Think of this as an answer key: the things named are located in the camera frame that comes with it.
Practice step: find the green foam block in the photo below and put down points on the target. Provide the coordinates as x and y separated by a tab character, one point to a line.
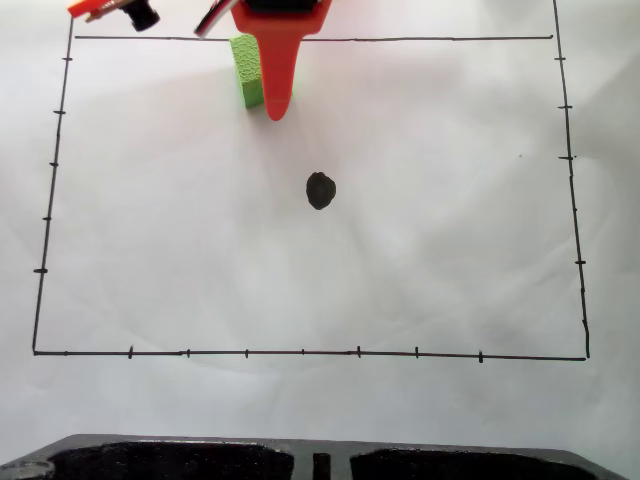
246	70

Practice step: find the black dot mark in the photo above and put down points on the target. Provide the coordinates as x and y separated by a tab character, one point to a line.
320	190

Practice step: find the white paper sheet drawn rectangle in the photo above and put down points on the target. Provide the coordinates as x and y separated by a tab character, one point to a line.
320	280

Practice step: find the black metal base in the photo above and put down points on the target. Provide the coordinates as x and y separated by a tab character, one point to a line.
320	460

